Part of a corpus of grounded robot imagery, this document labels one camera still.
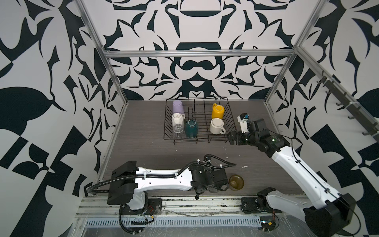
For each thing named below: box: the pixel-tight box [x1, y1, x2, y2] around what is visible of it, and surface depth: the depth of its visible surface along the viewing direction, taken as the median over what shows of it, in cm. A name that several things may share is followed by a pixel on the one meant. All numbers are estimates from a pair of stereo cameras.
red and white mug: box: [209, 117, 226, 135], surface depth 97 cm
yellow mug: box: [211, 102, 226, 119], surface depth 102 cm
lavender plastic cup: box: [172, 99, 185, 115], surface depth 101 cm
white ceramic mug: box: [171, 112, 186, 128], surface depth 96 cm
